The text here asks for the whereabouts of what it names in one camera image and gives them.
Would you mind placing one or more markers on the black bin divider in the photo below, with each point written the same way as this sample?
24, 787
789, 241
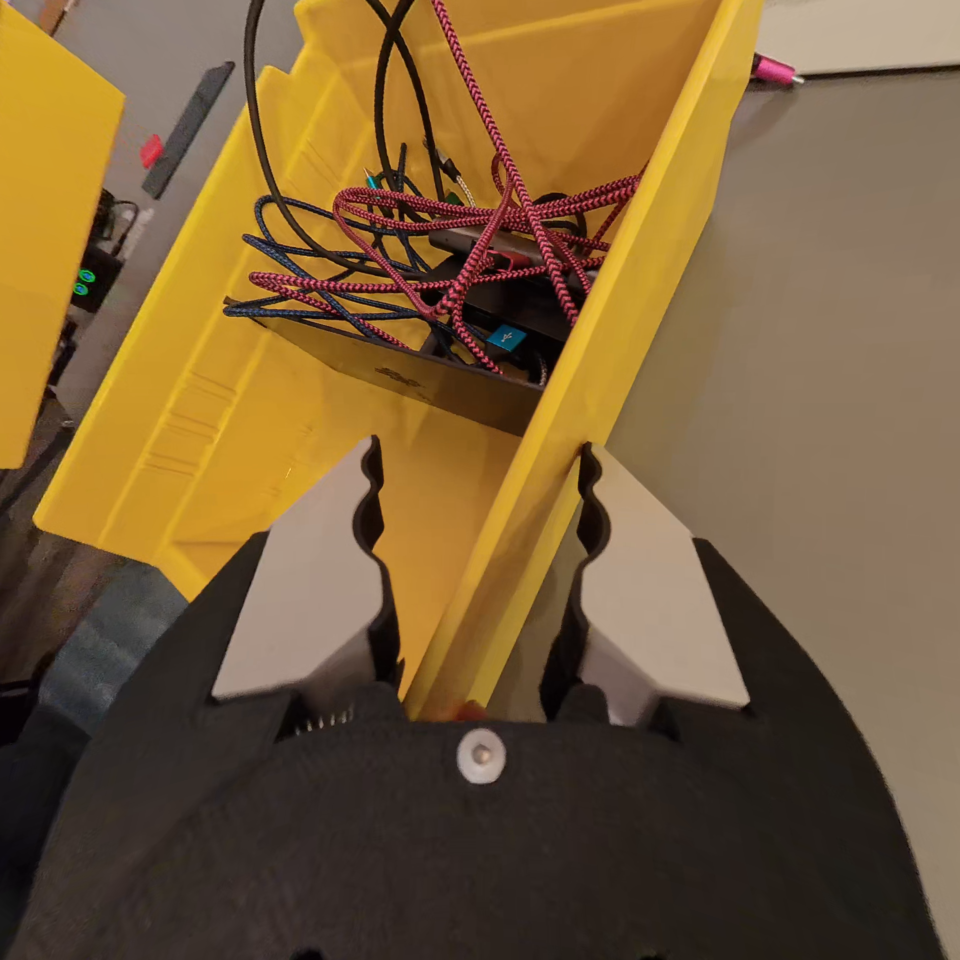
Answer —
390, 375

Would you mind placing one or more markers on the black electronics box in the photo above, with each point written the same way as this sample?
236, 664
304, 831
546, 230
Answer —
98, 255

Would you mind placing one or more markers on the black usb hub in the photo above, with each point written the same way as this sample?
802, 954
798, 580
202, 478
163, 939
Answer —
525, 300

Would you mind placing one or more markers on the yellow plastic bin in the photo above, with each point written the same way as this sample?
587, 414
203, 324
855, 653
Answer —
45, 225
225, 420

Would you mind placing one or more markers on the small red object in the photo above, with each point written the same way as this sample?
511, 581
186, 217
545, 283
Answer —
152, 150

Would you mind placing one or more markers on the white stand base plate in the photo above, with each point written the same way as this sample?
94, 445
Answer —
870, 30

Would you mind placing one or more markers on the person's legs in jeans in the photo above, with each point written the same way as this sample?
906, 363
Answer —
113, 638

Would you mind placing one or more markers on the small black table strip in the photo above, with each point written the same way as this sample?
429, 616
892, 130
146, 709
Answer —
188, 128

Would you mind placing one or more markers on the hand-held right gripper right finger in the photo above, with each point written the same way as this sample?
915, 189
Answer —
660, 615

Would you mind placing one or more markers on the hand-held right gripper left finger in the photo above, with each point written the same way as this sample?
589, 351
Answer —
300, 600

